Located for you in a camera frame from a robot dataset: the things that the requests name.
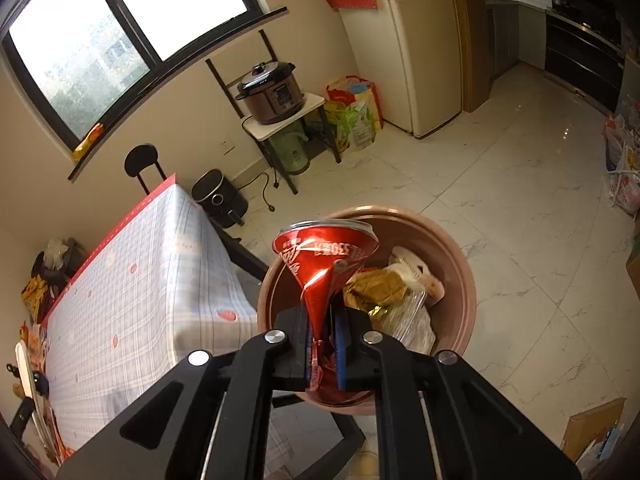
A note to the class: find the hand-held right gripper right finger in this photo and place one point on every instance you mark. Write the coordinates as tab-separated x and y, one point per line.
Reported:
341	355

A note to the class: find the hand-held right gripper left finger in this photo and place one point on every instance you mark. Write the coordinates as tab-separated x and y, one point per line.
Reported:
300	350

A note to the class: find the white plastic bag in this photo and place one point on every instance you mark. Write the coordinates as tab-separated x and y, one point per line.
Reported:
412	327

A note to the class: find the brown paper bag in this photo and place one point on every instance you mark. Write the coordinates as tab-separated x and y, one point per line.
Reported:
375	285

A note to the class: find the red soda can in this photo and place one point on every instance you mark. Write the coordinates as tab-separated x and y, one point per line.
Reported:
325	255

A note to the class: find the brown round trash bin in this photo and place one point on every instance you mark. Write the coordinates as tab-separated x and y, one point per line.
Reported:
450	270

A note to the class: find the table with checked cloth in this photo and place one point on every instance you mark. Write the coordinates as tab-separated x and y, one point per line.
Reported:
140	300

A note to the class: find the black air fryer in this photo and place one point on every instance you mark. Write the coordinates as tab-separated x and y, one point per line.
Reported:
220	197

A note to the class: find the green electric kettle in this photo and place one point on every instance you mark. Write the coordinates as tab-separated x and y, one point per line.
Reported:
290	152

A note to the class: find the black metal rack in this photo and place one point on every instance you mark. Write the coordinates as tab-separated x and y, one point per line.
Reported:
320	132

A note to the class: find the colourful shopping bag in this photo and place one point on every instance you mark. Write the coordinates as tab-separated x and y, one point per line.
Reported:
355	115

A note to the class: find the dark bag with cloth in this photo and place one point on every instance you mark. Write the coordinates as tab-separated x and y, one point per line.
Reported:
60	260

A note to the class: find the cardboard box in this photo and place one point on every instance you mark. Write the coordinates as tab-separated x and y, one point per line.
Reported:
590	427

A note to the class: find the brown electric pressure cooker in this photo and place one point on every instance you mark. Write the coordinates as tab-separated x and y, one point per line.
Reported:
270	92

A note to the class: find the yellow snack packet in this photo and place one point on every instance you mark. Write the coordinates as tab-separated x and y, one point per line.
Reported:
35	300

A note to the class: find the orange packet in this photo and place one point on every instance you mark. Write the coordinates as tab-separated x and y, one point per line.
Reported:
89	141

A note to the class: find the dark window sill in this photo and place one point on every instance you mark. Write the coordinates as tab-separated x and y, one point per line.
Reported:
165	82

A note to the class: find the cream refrigerator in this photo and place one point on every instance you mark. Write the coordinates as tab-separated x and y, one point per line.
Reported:
420	55

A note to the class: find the pile of plastic bags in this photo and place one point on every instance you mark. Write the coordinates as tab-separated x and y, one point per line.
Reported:
622	165

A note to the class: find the grey kitchen cabinet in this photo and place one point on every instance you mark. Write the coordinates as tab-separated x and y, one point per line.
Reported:
515	35

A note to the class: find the black framed window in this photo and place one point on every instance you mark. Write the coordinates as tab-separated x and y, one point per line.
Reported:
125	25

